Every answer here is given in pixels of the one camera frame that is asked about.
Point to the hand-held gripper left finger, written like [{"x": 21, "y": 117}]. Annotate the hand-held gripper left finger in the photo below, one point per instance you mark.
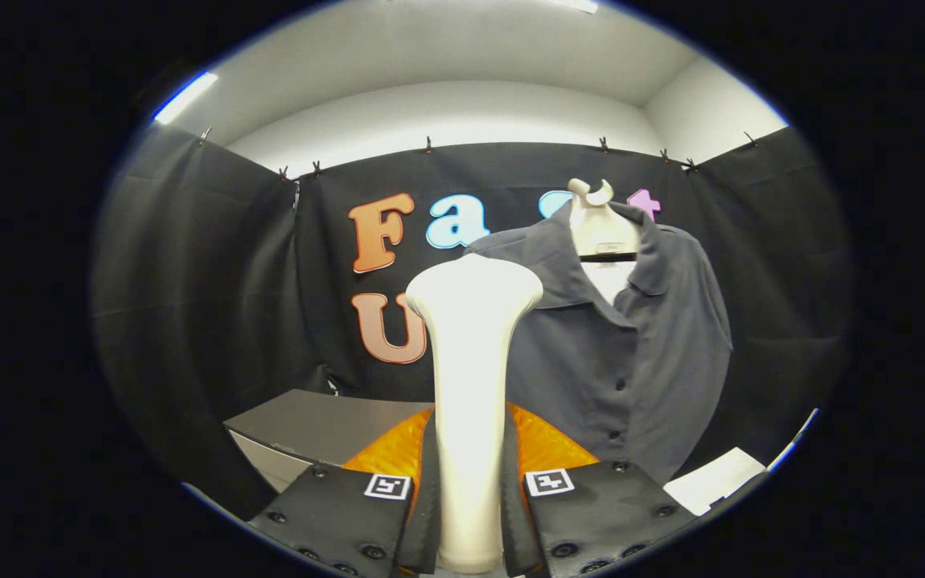
[{"x": 429, "y": 522}]

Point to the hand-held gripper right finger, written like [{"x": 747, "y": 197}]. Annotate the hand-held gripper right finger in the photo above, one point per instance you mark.
[{"x": 511, "y": 522}]

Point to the grey button-up shirt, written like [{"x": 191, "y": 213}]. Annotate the grey button-up shirt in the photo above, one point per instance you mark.
[{"x": 591, "y": 377}]

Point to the white garment steamer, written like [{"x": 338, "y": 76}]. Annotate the white garment steamer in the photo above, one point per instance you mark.
[{"x": 470, "y": 361}]

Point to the grey drawer cabinet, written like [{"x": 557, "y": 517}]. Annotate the grey drawer cabinet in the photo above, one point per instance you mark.
[{"x": 326, "y": 421}]

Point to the white mannequin torso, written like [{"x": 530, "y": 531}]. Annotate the white mannequin torso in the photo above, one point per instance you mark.
[{"x": 603, "y": 229}]

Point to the black backdrop cloth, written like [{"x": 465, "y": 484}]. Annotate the black backdrop cloth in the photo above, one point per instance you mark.
[{"x": 205, "y": 281}]

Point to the row of black backdrop clips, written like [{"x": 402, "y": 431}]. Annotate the row of black backdrop clips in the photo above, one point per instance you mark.
[{"x": 428, "y": 144}]

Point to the ceiling light panel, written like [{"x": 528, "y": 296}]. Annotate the ceiling light panel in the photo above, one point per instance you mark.
[{"x": 579, "y": 5}]

